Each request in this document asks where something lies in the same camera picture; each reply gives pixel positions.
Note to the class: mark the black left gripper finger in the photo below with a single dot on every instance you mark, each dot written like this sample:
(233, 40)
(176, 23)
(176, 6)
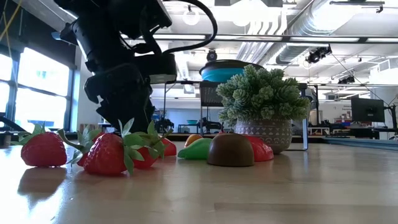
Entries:
(115, 116)
(141, 116)

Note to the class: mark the black background rig frame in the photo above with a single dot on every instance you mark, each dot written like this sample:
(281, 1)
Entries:
(183, 82)

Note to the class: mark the blue collapsible colander bowl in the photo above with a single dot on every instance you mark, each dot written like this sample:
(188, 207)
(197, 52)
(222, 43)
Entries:
(220, 74)

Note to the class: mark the green plastic apple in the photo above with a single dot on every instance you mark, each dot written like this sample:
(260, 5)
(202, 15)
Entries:
(197, 151)

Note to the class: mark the red plastic tomato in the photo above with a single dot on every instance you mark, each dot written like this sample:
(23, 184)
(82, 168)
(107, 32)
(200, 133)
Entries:
(221, 132)

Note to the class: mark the red bell pepper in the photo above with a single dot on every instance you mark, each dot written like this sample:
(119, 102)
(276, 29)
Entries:
(262, 151)
(170, 149)

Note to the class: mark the silver ventilation duct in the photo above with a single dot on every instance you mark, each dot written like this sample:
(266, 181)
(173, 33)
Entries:
(323, 18)

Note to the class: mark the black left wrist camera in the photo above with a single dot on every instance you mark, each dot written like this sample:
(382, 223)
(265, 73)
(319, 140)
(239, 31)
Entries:
(158, 67)

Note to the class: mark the brown kiwi half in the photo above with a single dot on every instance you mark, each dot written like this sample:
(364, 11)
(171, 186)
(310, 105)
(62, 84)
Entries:
(230, 151)

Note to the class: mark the teal background bowl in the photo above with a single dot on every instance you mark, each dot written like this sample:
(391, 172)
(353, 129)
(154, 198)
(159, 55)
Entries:
(192, 122)

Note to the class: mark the black ceiling spot lamp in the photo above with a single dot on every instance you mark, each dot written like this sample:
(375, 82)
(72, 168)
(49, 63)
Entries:
(211, 56)

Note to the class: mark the large window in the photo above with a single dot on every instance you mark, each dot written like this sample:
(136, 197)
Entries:
(40, 93)

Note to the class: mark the small orange fruit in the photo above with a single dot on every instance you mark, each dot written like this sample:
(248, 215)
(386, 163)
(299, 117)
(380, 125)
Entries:
(192, 138)

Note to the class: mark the black track light cluster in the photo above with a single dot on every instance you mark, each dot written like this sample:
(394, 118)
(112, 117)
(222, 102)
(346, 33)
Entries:
(346, 80)
(317, 55)

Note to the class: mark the potted artificial succulent plant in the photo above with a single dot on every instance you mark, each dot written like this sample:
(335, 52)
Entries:
(261, 93)

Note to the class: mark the black computer monitor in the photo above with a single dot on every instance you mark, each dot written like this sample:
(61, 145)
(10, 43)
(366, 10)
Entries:
(368, 109)

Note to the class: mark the black overhead light bar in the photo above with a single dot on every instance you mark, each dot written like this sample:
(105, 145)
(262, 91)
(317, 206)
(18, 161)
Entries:
(248, 38)

